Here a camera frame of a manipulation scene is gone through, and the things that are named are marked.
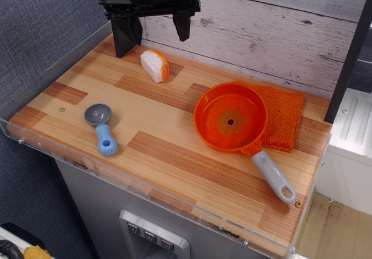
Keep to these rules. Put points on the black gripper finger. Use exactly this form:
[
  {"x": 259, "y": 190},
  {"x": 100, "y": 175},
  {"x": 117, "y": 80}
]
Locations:
[
  {"x": 182, "y": 22},
  {"x": 128, "y": 30}
]

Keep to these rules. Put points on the salmon nigiri sushi toy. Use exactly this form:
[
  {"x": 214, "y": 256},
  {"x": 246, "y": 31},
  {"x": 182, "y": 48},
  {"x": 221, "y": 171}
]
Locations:
[{"x": 156, "y": 65}]

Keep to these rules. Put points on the grey and blue toy spoon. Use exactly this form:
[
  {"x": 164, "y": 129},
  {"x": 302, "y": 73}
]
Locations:
[{"x": 99, "y": 115}]

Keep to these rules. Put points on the orange toy frying pan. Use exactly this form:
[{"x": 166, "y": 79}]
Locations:
[{"x": 231, "y": 117}]

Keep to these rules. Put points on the orange knitted cloth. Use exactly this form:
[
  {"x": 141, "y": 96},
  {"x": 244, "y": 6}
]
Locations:
[{"x": 284, "y": 114}]

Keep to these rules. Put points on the clear acrylic edge guard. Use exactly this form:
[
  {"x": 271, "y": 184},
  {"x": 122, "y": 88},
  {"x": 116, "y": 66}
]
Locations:
[{"x": 159, "y": 152}]

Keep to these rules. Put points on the grey toy fridge cabinet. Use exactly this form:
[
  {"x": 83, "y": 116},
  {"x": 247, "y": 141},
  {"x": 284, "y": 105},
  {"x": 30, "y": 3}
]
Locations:
[{"x": 99, "y": 203}]

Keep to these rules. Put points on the silver dispenser button panel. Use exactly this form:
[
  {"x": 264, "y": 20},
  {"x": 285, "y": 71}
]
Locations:
[{"x": 145, "y": 239}]

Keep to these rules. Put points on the white ribbed side unit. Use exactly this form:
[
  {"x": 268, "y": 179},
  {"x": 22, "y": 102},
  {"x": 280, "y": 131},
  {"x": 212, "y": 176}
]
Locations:
[{"x": 344, "y": 174}]

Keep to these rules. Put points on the yellow object bottom left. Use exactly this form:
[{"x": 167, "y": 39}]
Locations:
[{"x": 36, "y": 252}]

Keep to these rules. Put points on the black right upright post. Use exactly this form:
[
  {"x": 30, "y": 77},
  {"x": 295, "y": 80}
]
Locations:
[{"x": 350, "y": 61}]

